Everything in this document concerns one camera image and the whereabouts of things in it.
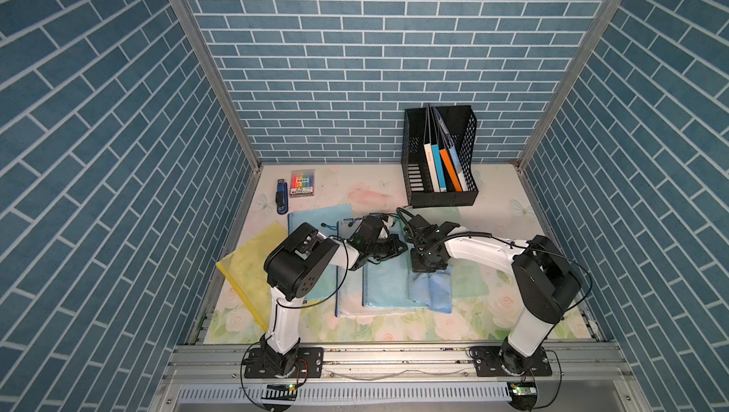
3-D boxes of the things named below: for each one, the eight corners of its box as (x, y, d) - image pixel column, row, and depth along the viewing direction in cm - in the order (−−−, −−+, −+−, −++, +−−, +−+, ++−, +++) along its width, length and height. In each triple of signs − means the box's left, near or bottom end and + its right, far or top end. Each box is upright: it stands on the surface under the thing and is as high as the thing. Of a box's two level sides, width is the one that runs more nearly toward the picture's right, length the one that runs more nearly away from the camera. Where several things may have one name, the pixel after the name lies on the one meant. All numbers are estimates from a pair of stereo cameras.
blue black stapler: (278, 214, 107) (274, 205, 102) (280, 185, 116) (276, 176, 112) (288, 213, 107) (284, 204, 103) (288, 184, 117) (285, 175, 112)
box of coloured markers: (290, 198, 112) (289, 194, 110) (292, 173, 121) (291, 170, 119) (314, 195, 113) (313, 192, 111) (314, 171, 122) (313, 168, 120)
